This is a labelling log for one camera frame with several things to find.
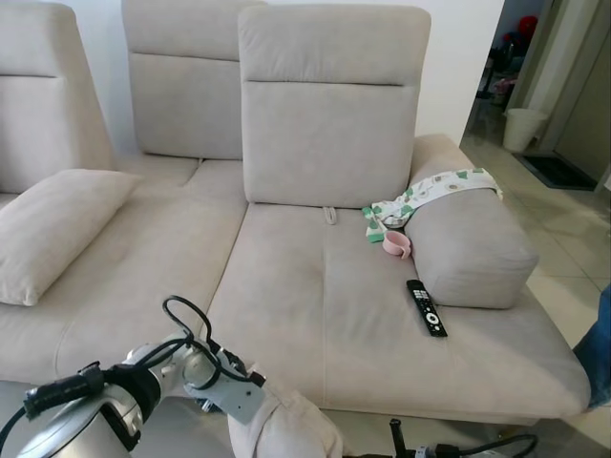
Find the beige throw pillow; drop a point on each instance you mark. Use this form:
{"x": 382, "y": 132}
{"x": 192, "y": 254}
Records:
{"x": 286, "y": 429}

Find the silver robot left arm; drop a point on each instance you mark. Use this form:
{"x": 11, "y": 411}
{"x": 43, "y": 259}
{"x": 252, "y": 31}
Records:
{"x": 76, "y": 429}

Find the beige fabric sofa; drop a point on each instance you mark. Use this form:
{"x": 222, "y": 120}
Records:
{"x": 315, "y": 305}

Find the plain beige pillow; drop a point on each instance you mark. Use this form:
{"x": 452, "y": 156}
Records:
{"x": 57, "y": 229}

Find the beige sofa backrest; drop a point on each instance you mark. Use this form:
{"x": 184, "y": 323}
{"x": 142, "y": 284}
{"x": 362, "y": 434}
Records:
{"x": 181, "y": 95}
{"x": 43, "y": 114}
{"x": 329, "y": 134}

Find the beige sofa armrest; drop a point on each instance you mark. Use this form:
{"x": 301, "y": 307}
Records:
{"x": 473, "y": 248}

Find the black remote control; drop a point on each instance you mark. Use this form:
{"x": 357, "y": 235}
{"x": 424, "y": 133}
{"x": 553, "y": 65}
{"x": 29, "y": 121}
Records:
{"x": 427, "y": 307}

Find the pink cup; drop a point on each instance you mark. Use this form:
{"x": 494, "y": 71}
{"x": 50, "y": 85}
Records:
{"x": 396, "y": 245}

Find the person leg in blue jeans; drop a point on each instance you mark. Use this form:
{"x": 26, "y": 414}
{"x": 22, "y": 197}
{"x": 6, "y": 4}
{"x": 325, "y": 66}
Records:
{"x": 597, "y": 353}

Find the white green patterned cloth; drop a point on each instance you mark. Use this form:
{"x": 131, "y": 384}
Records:
{"x": 449, "y": 183}

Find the dark door mat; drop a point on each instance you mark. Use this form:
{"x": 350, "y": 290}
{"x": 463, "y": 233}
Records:
{"x": 558, "y": 172}

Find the grey door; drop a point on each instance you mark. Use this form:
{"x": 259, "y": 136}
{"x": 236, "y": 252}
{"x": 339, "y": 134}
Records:
{"x": 587, "y": 105}

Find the white waste bin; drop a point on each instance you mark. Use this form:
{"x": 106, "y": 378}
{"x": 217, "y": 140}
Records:
{"x": 523, "y": 129}

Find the red flowers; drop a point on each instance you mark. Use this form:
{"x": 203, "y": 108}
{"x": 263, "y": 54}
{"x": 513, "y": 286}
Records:
{"x": 527, "y": 26}

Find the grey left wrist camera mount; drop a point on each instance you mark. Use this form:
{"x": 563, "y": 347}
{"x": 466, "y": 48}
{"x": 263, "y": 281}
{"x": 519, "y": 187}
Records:
{"x": 234, "y": 401}

